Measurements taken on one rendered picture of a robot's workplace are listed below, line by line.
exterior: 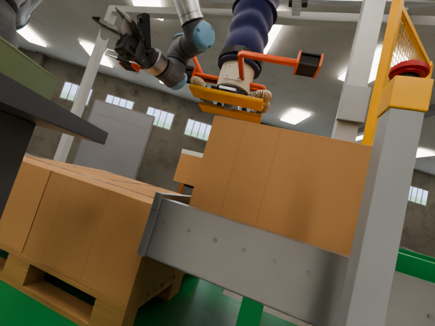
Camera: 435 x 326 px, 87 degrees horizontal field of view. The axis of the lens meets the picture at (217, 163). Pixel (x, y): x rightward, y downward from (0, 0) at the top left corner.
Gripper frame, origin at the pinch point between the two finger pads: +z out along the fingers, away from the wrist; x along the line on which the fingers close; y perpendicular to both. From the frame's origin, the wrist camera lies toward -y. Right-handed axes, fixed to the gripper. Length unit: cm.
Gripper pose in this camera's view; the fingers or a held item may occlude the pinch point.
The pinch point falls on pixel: (103, 10)
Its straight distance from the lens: 92.7
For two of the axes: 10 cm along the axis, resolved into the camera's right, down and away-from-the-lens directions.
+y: -3.2, 9.4, -1.4
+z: -5.3, -2.9, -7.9
